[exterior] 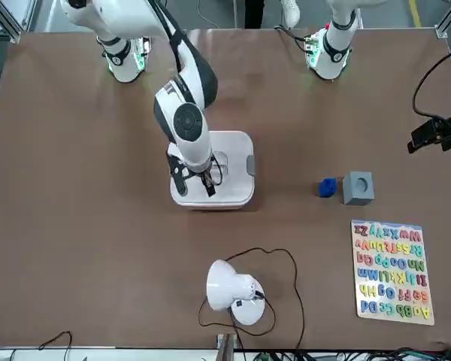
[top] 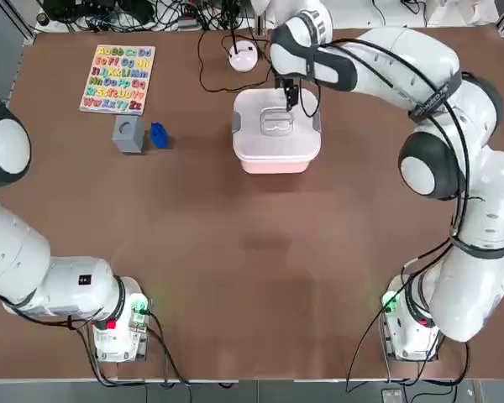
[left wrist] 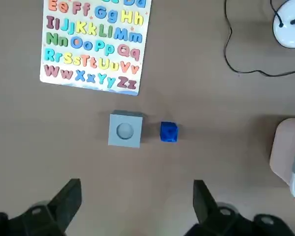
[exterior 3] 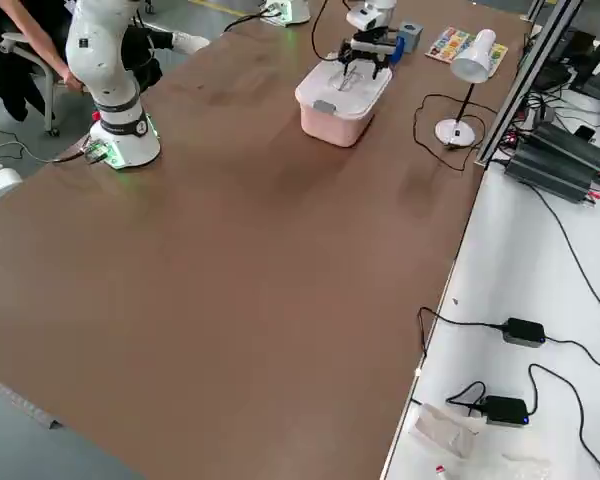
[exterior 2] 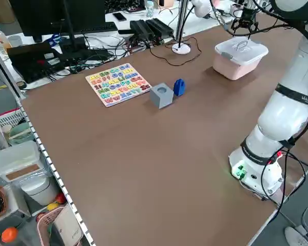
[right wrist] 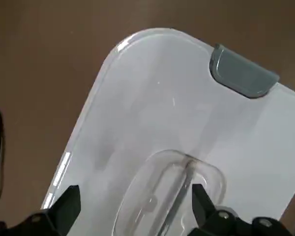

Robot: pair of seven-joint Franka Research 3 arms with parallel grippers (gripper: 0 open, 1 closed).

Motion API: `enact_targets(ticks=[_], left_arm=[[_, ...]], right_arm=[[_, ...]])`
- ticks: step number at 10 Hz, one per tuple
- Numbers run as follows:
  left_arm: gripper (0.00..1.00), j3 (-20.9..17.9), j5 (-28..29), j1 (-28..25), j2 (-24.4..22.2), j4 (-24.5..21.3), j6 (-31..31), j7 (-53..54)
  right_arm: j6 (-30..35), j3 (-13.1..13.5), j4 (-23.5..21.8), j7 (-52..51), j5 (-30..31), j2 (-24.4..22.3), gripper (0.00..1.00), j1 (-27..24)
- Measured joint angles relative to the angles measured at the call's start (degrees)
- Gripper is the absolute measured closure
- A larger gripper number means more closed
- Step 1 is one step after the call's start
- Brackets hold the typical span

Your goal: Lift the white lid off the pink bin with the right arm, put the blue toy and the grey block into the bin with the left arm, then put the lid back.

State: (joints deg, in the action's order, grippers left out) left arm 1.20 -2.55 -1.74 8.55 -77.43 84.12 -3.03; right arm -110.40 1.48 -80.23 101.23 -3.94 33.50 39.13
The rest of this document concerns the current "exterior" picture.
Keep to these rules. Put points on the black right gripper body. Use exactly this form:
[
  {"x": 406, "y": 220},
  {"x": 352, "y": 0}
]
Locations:
[{"x": 195, "y": 174}]

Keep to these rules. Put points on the white bin lid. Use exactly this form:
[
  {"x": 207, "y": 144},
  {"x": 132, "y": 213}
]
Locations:
[{"x": 233, "y": 150}]

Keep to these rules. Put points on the grey block with round hole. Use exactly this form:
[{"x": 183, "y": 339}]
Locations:
[{"x": 358, "y": 190}]

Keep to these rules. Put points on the blue toy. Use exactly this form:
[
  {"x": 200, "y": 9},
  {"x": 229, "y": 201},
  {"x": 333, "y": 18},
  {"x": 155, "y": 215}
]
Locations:
[{"x": 327, "y": 187}]

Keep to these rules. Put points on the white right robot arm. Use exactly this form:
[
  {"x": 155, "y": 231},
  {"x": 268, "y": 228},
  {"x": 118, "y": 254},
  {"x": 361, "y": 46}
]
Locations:
[{"x": 191, "y": 143}]

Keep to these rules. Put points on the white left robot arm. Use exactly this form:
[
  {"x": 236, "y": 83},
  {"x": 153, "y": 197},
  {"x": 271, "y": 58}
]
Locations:
[{"x": 334, "y": 49}]

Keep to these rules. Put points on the white desk lamp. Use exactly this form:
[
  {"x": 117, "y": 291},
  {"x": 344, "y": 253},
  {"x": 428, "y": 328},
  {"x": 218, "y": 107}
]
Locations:
[{"x": 229, "y": 286}]

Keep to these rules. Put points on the colourful alphabet puzzle board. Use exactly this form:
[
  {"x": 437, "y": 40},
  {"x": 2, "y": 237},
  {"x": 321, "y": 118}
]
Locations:
[{"x": 392, "y": 272}]

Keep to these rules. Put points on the person's leg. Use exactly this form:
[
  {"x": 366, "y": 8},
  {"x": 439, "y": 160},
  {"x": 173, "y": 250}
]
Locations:
[{"x": 255, "y": 13}]

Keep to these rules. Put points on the person's foot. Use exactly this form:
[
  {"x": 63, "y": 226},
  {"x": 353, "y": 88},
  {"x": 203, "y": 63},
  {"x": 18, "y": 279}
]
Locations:
[{"x": 291, "y": 11}]

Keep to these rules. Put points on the aluminium camera post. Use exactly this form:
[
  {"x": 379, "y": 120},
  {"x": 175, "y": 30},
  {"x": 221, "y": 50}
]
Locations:
[{"x": 225, "y": 347}]

